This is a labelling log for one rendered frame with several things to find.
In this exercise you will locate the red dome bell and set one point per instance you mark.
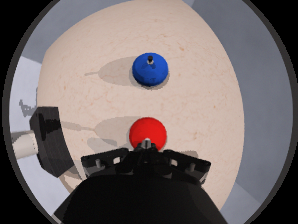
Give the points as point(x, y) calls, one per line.
point(147, 128)

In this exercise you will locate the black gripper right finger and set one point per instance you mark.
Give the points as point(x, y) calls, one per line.
point(190, 165)

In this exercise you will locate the blue dome bell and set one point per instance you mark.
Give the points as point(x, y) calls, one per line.
point(150, 69)

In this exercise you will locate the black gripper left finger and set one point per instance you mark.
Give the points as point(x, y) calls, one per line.
point(96, 162)

